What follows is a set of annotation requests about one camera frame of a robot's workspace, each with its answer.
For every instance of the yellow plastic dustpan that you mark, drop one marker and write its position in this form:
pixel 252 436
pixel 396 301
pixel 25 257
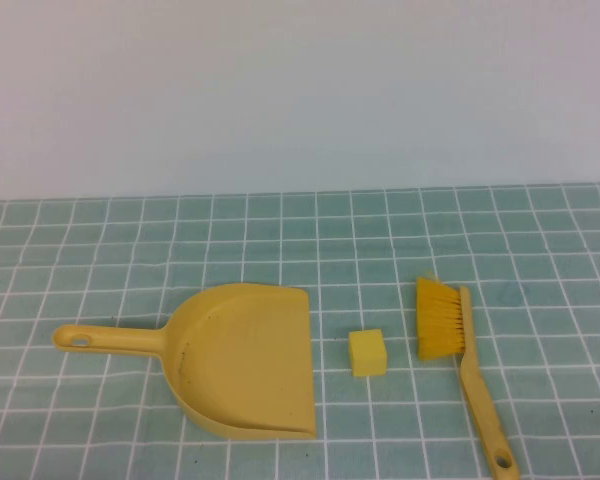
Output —
pixel 245 360

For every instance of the yellow hand brush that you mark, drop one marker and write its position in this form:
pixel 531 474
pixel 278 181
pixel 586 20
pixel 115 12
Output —
pixel 472 350

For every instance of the yellow foam cube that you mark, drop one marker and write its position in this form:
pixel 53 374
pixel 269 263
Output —
pixel 367 352

